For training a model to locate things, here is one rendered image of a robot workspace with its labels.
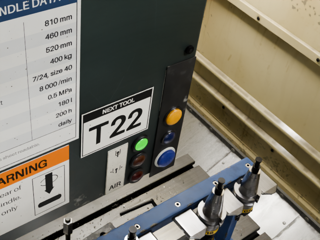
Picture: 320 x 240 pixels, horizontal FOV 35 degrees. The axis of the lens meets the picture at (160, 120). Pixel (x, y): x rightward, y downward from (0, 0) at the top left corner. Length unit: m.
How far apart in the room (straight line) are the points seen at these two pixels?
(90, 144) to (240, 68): 1.08
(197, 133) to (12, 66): 1.41
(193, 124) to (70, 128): 1.33
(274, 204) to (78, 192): 1.11
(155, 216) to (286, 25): 0.65
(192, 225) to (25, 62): 0.71
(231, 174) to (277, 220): 0.50
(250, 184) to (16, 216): 0.65
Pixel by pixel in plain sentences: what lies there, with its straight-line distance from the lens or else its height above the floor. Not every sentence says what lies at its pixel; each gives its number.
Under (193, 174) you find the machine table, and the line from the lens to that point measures 1.62.
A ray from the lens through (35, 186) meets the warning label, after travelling 0.60.
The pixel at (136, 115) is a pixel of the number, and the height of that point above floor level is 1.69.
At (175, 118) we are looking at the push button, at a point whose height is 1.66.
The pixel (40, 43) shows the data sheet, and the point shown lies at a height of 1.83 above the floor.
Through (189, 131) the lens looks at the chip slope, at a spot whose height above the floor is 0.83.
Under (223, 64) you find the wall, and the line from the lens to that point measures 1.68.
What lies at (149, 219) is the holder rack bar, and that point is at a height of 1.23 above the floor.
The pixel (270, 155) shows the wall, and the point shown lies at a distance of 1.68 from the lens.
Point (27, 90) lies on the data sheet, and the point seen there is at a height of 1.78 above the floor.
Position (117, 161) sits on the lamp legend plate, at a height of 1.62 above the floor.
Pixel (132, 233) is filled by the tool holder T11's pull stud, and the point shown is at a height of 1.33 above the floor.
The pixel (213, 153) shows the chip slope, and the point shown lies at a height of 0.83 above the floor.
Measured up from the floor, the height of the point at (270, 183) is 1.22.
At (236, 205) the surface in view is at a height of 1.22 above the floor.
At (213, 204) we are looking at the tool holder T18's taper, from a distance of 1.09.
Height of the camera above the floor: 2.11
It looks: 43 degrees down
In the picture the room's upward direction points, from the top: 9 degrees clockwise
